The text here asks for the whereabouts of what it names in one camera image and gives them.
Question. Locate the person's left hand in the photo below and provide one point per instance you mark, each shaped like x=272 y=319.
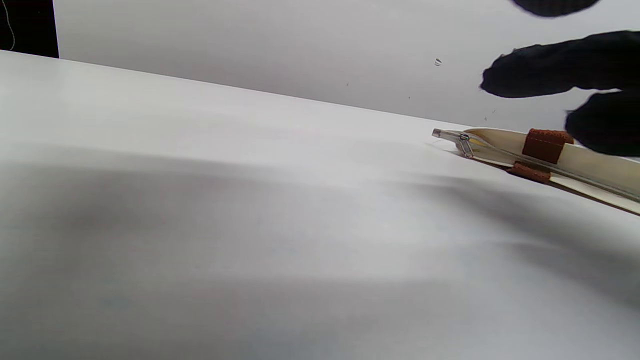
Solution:
x=610 y=65

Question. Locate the dark wall panel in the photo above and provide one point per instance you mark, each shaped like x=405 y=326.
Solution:
x=35 y=25

